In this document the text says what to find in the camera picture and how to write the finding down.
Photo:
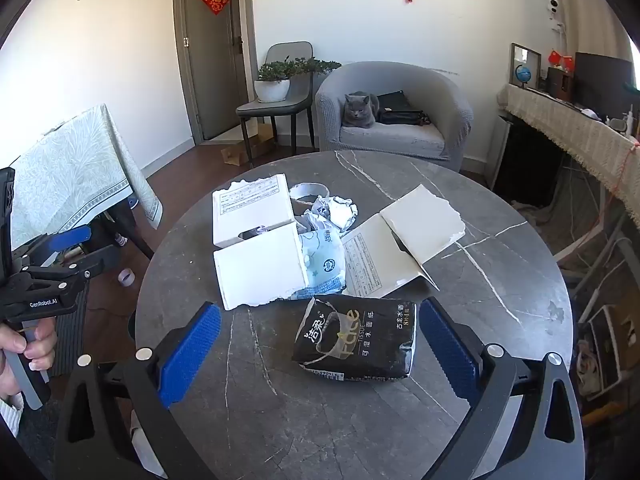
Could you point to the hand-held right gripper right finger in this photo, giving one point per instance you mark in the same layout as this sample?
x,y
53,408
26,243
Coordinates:
x,y
447,355

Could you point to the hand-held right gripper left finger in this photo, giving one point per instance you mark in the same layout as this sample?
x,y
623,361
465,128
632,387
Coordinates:
x,y
192,355

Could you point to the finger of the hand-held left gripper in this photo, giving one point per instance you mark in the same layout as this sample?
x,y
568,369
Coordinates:
x,y
102,259
75,235

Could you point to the black tissue pack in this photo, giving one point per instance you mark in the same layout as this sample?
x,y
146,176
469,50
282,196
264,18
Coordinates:
x,y
350,335

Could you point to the torn white cardboard box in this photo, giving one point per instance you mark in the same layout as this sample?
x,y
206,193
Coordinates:
x,y
260,270

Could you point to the torn white cardboard sheet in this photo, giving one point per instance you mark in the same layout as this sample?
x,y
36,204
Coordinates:
x,y
425,220

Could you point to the blue cartoon tissue pack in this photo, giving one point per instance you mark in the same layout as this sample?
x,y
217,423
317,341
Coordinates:
x,y
322,265

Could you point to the person's left forearm white sleeve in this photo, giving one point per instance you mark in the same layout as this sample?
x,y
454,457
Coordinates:
x,y
7,415

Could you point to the person's left hand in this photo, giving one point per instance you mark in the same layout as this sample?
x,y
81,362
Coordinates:
x,y
40,340

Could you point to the white tape roll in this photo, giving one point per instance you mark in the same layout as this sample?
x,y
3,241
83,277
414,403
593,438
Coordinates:
x,y
125,277

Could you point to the dark striped floor mat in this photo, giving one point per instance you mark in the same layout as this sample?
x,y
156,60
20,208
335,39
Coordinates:
x,y
72,340

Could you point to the white boxy appliance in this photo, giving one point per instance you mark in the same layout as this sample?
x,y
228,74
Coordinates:
x,y
605,350

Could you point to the flattened brown cardboard box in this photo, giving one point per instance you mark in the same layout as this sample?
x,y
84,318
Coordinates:
x,y
235,155

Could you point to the grey door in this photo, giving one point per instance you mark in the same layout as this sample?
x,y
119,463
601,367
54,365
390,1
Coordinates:
x,y
215,60

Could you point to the grey dining chair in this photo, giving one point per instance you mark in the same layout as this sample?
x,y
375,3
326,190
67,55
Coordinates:
x,y
272,107

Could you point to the potted plant in white pot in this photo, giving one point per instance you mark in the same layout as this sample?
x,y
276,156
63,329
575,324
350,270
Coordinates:
x,y
272,87

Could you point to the black bag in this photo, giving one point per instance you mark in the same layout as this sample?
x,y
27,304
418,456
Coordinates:
x,y
400,107

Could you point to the beige lace cloth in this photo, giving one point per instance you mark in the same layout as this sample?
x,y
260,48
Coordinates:
x,y
575,130

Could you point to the grey cat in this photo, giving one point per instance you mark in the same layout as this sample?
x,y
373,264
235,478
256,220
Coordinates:
x,y
360,110

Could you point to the grey armchair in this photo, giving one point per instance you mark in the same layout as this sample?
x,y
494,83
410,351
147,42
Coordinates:
x,y
425,90

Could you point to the small blue globe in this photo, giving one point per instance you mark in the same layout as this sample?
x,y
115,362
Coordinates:
x,y
524,74

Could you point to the brown wooden box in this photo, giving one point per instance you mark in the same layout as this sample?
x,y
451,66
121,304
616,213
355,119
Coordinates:
x,y
557,82

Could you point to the white bottle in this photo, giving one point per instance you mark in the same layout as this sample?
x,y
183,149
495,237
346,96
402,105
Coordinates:
x,y
630,120

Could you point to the framed picture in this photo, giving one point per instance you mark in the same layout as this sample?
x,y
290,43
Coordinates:
x,y
535,60

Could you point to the black monitor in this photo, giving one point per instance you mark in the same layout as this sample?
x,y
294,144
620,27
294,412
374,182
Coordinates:
x,y
602,80

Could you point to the small red flags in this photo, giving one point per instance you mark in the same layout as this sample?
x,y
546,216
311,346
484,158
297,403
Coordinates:
x,y
562,60

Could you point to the white security camera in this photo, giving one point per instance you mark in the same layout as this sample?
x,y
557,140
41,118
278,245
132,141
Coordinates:
x,y
555,9

